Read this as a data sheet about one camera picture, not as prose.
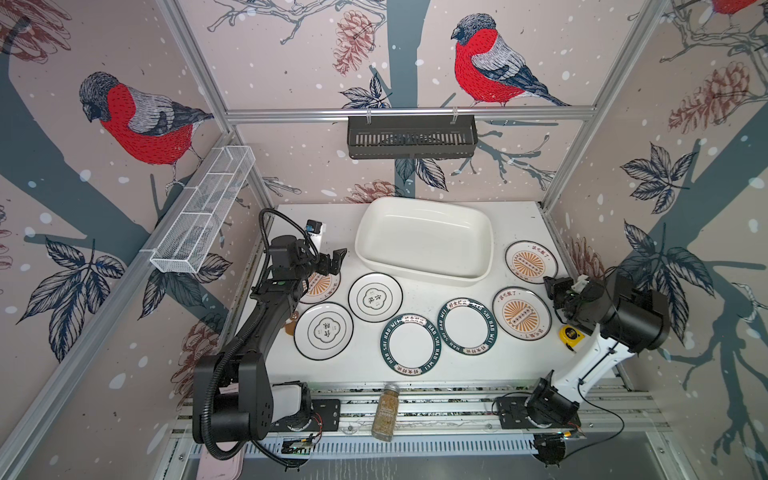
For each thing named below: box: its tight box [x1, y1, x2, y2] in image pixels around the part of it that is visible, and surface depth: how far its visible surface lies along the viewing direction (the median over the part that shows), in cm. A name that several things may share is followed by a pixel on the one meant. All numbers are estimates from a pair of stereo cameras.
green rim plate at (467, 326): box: [437, 297, 498, 356], surface depth 90 cm
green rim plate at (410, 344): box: [380, 313, 442, 377], surface depth 87 cm
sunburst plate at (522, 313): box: [492, 286, 552, 341], surface depth 92 cm
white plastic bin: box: [355, 196, 494, 286], surface depth 113 cm
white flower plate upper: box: [348, 272, 404, 323], surface depth 97 cm
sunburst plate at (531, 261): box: [504, 240, 559, 285], surface depth 106 cm
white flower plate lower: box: [293, 302, 354, 361], surface depth 90 cm
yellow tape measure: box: [558, 325, 586, 347], surface depth 87 cm
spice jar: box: [371, 384, 400, 442], surface depth 71 cm
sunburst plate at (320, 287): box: [299, 272, 341, 304], surface depth 100 cm
